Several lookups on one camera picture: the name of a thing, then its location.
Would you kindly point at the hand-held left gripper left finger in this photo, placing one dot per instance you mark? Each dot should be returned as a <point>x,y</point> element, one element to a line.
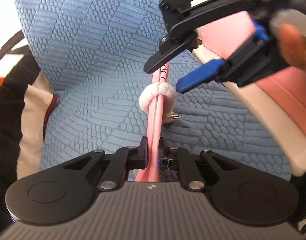
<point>145,157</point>

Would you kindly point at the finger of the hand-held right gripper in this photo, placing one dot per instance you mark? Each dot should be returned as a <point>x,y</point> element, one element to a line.
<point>173,47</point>
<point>200,76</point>

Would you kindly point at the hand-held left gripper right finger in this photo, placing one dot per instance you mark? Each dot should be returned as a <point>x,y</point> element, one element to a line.
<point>163,147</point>

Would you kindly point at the pink printed cloth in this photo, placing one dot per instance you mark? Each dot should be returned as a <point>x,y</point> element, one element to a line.
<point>154,130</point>

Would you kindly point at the white fluffy pom-pom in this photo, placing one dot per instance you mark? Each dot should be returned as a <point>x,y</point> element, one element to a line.
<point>165,90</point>

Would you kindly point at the person's right hand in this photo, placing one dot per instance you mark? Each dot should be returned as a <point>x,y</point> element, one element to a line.
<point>297,47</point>

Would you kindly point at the blue textured bedspread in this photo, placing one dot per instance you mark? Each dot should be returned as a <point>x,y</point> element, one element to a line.
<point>93,42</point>

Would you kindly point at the striped beige black orange blanket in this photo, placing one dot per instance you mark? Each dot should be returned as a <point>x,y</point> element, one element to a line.
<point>13,92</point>

